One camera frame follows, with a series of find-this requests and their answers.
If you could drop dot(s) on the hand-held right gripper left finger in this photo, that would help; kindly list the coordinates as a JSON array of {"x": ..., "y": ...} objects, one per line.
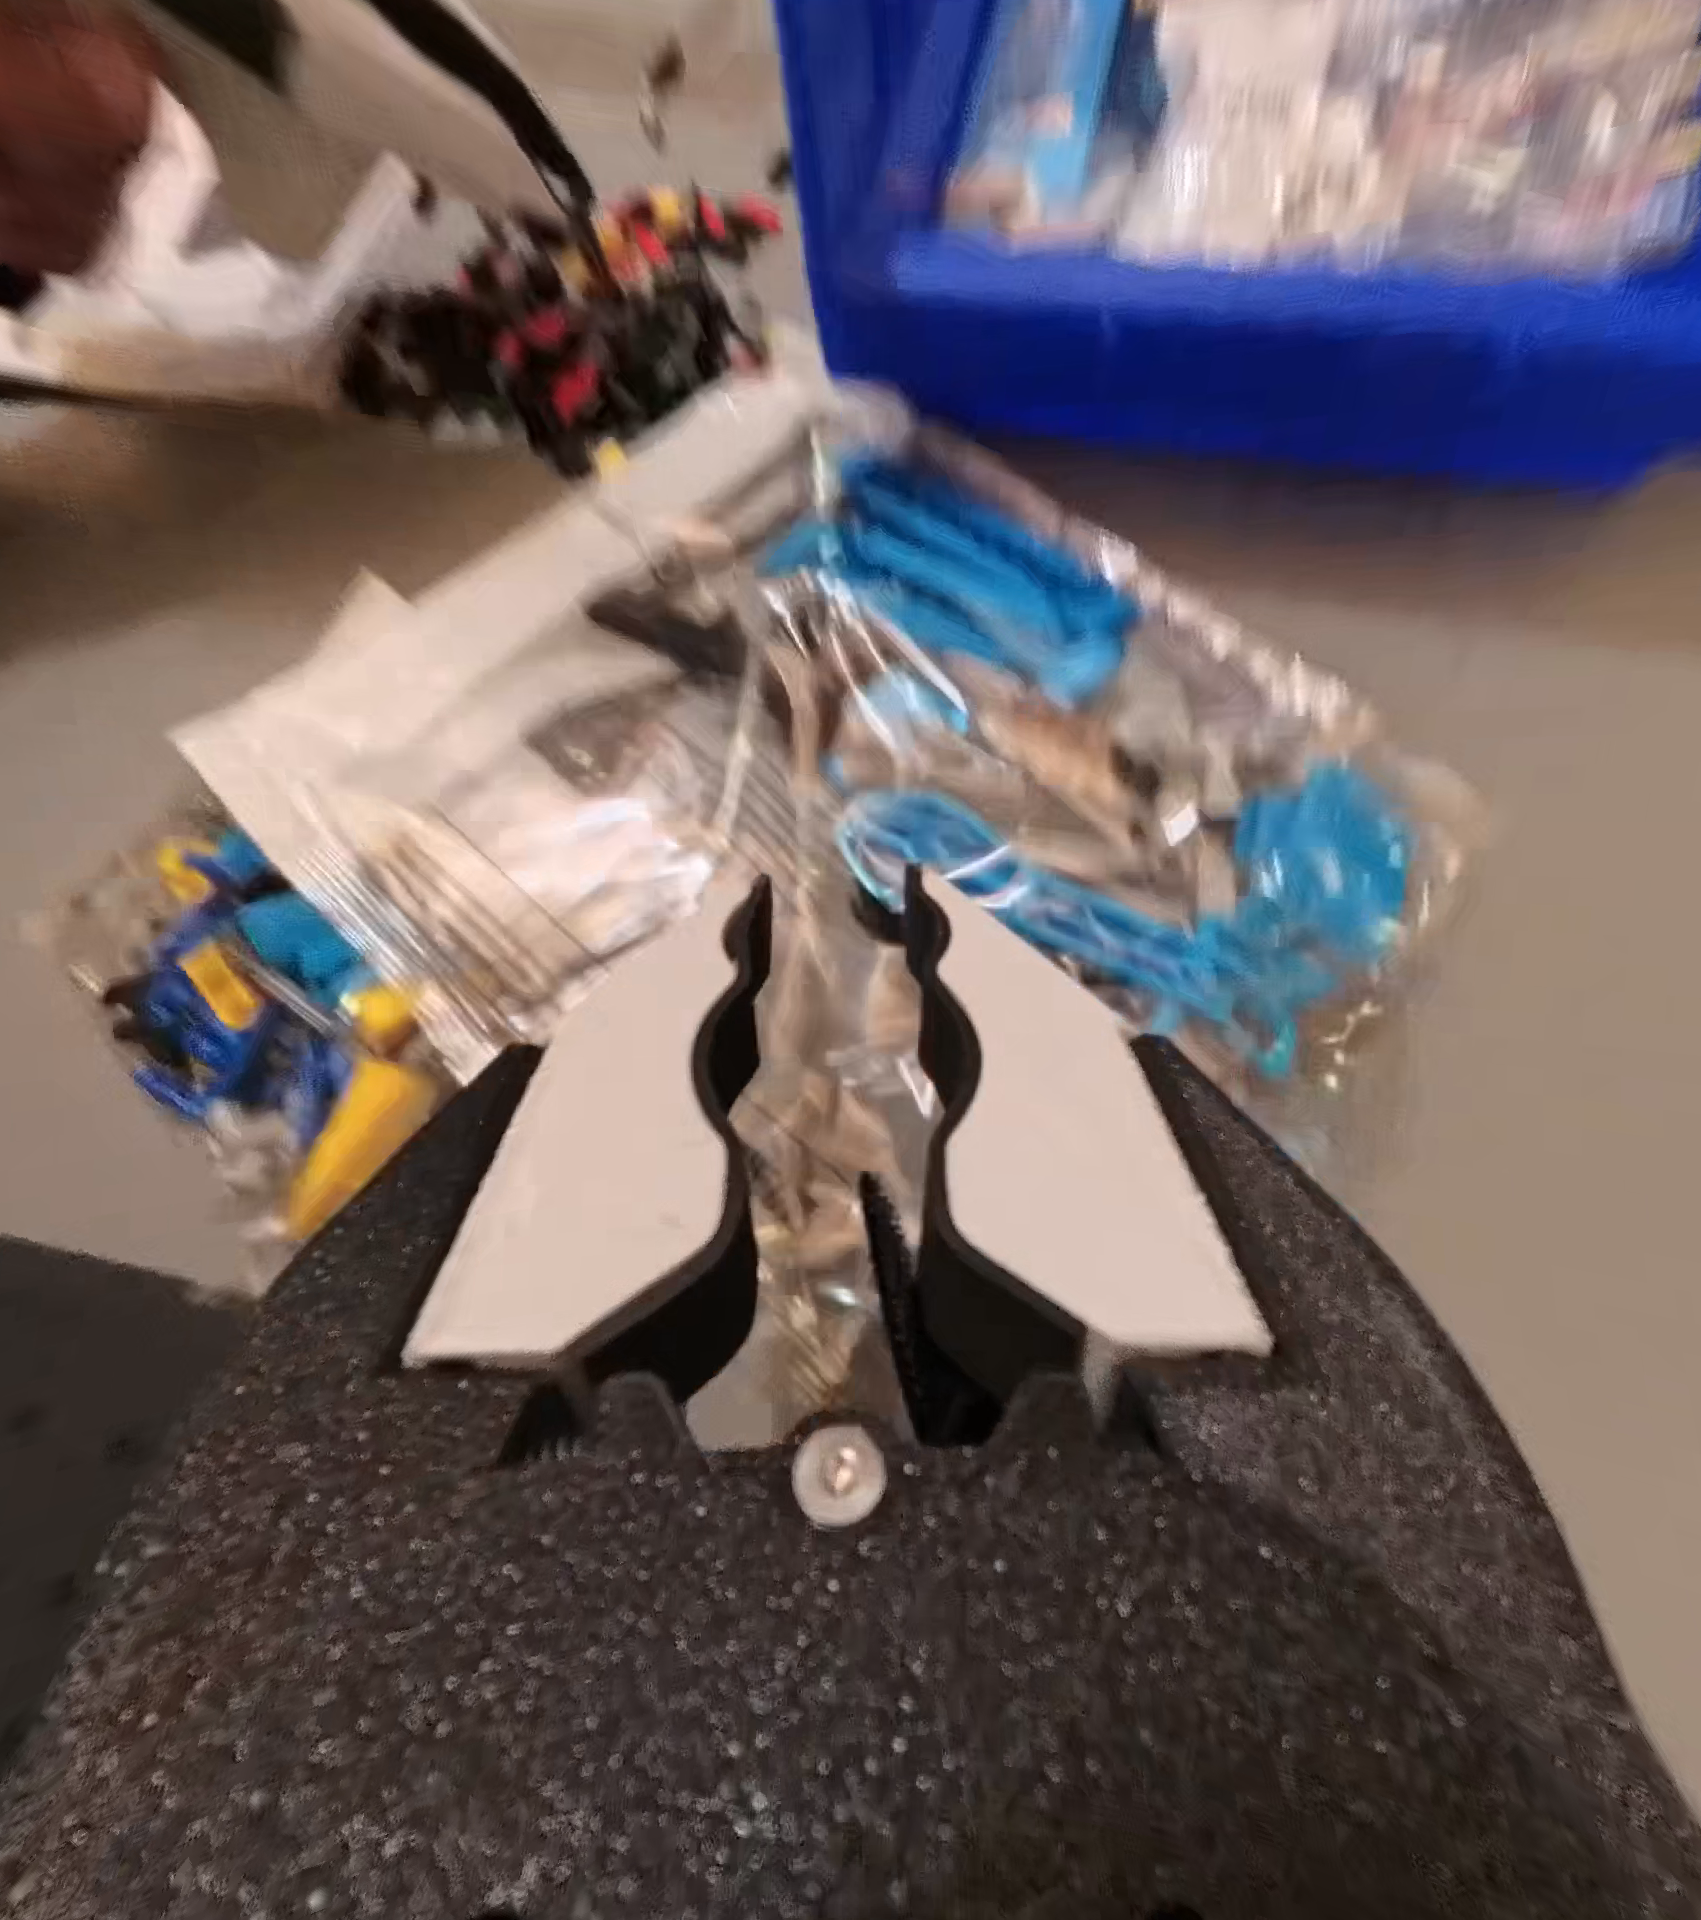
[{"x": 579, "y": 1199}]

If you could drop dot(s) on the person's left hand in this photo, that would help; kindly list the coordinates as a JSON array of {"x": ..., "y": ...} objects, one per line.
[{"x": 25, "y": 136}]

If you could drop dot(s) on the clear bag of blue parts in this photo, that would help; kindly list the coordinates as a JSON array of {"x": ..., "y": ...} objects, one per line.
[{"x": 250, "y": 1020}]

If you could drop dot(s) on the white instruction booklet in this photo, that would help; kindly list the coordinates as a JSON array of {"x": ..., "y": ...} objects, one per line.
[{"x": 189, "y": 361}]

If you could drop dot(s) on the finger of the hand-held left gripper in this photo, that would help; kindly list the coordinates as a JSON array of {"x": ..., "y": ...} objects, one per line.
[{"x": 342, "y": 75}]

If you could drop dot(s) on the grey desk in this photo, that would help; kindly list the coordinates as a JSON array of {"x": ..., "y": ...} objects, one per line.
[{"x": 1613, "y": 1052}]

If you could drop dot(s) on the black perforated chair seat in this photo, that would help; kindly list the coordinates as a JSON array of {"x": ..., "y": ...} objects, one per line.
[{"x": 25, "y": 1425}]

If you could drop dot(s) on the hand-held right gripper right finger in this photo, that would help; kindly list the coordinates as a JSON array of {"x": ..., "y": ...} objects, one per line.
[{"x": 1091, "y": 1186}]

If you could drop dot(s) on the blue cover booklet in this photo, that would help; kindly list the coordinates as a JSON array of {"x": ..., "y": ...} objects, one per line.
[{"x": 1316, "y": 122}]

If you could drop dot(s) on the pile of small toy pegs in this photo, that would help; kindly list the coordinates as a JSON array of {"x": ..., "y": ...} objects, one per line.
[{"x": 565, "y": 329}]

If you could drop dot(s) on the blue plastic bin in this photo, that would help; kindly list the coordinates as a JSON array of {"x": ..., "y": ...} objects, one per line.
[{"x": 1240, "y": 361}]

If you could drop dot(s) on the clear bag of grey parts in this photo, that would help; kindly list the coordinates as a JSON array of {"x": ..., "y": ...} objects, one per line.
[{"x": 1091, "y": 719}]

